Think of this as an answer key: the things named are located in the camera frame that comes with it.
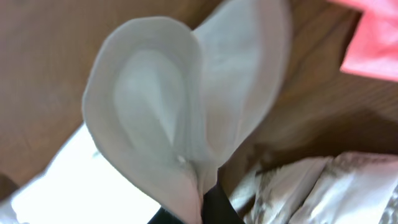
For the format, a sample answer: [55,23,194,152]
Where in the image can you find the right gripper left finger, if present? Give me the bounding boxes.
[147,207,184,224]

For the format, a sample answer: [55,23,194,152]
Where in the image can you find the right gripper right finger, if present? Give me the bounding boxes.
[201,183,244,224]

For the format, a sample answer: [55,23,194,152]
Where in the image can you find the white printed t-shirt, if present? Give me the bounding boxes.
[1,0,291,223]

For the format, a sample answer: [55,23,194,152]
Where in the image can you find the white fern-print garment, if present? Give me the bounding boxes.
[229,152,397,224]

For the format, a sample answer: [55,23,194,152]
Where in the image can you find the pink garment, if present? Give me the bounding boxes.
[332,0,397,82]

